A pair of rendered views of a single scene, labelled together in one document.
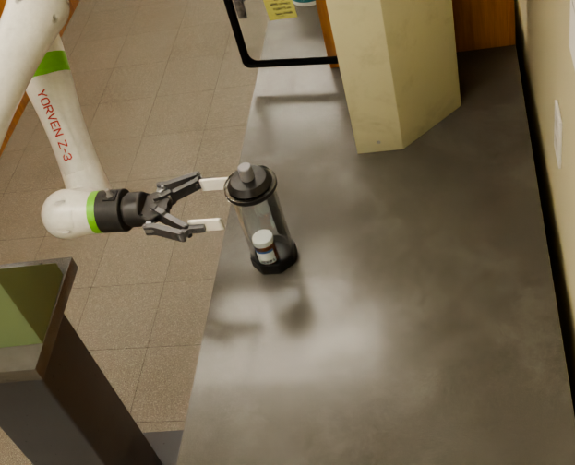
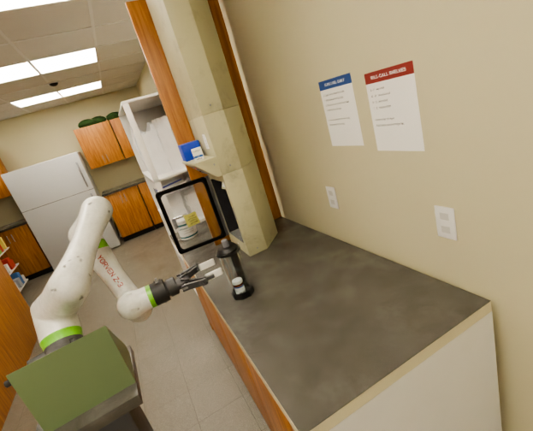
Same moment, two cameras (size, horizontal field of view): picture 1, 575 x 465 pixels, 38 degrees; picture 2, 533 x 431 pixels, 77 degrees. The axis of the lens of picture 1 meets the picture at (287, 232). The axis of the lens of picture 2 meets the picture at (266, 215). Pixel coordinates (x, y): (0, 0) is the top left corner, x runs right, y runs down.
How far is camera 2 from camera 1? 0.88 m
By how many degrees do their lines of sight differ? 41
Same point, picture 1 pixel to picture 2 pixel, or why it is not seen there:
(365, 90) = (247, 223)
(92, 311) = not seen: outside the picture
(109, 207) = (159, 286)
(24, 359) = (127, 394)
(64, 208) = (133, 296)
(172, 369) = not seen: outside the picture
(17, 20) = (91, 210)
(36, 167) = not seen: hidden behind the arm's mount
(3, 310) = (110, 360)
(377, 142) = (257, 248)
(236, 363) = (257, 328)
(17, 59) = (95, 225)
